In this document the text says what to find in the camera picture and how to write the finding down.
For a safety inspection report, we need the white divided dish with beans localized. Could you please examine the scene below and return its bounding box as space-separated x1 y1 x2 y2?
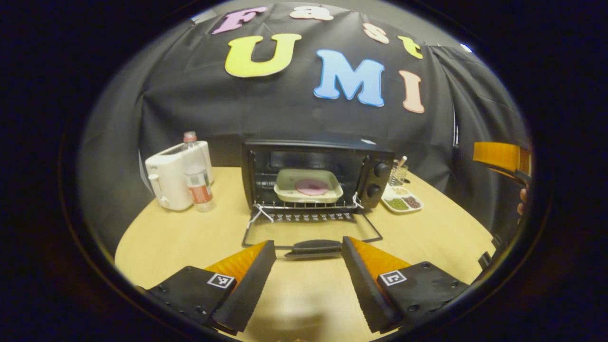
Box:
381 184 424 213

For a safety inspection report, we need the wire mesh holder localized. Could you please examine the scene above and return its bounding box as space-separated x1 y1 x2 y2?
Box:
389 156 410 187

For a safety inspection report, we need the black electric oven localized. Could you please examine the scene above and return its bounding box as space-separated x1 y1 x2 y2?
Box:
241 133 396 259

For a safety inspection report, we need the pink ham slice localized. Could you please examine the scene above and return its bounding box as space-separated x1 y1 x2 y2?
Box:
295 179 329 196

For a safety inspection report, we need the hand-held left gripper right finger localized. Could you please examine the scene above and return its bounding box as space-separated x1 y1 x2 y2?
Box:
341 236 471 333

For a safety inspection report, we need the cream square plate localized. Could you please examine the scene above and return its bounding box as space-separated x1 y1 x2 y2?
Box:
274 168 344 204

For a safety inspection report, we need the white toaster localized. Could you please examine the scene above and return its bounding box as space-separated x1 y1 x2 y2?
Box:
145 141 214 211

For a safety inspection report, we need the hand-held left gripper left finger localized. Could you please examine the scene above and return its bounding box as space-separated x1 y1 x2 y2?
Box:
145 240 277 333

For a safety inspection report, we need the clear bottle with red label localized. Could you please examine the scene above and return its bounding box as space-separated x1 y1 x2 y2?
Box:
183 131 215 213

